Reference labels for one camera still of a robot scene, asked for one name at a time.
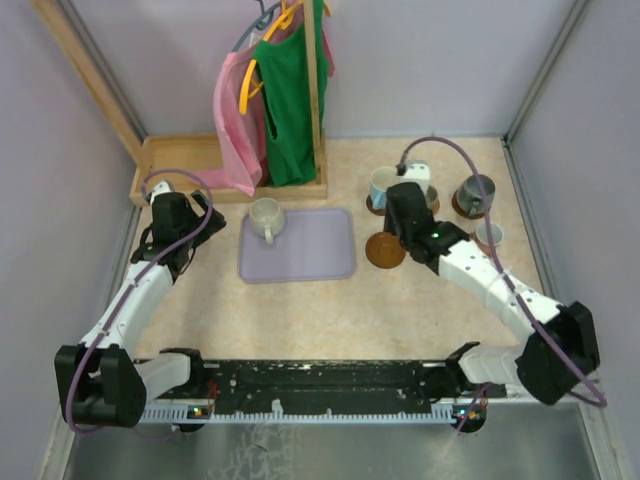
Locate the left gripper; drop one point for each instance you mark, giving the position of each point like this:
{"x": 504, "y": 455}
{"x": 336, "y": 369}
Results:
{"x": 215, "y": 224}

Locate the light blue mug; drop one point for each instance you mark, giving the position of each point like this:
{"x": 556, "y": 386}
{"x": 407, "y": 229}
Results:
{"x": 380, "y": 181}

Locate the green tank top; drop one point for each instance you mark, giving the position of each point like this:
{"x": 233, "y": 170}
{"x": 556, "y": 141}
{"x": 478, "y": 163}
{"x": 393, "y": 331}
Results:
{"x": 287, "y": 110}

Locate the grey blue hanger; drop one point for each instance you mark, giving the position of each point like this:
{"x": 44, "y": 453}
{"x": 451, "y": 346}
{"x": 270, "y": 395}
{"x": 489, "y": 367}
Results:
{"x": 258, "y": 27}

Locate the brown grooved coaster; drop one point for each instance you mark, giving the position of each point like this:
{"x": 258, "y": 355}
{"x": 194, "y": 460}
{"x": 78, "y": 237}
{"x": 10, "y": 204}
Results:
{"x": 471, "y": 207}
{"x": 384, "y": 250}

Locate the orange printed mug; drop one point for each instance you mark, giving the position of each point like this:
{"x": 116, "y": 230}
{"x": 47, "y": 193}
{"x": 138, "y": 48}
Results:
{"x": 484, "y": 234}

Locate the small olive green cup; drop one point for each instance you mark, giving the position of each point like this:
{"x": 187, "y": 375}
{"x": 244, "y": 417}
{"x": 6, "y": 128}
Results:
{"x": 432, "y": 200}

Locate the wooden rack post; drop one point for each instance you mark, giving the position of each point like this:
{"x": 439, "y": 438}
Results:
{"x": 310, "y": 43}

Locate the leaning wooden beam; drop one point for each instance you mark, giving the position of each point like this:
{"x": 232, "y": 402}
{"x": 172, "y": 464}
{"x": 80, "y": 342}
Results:
{"x": 76, "y": 51}

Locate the yellow hanger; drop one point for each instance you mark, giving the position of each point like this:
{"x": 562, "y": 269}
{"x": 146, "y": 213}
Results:
{"x": 285, "y": 23}

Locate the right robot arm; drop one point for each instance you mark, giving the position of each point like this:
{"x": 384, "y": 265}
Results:
{"x": 556, "y": 344}

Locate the wooden rack base tray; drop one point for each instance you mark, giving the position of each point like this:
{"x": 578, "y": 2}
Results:
{"x": 202, "y": 151}

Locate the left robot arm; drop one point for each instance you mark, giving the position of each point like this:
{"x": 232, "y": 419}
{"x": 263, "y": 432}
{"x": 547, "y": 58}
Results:
{"x": 130, "y": 315}

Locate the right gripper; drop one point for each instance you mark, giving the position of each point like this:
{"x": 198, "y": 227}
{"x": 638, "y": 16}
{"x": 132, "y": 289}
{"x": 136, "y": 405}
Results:
{"x": 388, "y": 222}

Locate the white speckled mug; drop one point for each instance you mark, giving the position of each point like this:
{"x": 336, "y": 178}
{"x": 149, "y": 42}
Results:
{"x": 267, "y": 219}

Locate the pink shirt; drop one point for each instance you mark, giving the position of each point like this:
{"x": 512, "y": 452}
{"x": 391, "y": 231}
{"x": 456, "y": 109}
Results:
{"x": 241, "y": 136}

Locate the lavender plastic tray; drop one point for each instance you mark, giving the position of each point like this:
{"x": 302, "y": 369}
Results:
{"x": 316, "y": 244}

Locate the dark green speckled mug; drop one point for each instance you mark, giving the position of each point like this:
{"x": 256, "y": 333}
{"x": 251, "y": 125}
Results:
{"x": 480, "y": 185}

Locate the aluminium frame rail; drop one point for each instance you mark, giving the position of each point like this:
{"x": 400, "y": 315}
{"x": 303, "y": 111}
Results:
{"x": 467, "y": 413}

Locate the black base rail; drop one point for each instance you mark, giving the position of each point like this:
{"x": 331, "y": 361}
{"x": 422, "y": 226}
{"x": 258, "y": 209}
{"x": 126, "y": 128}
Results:
{"x": 314, "y": 387}

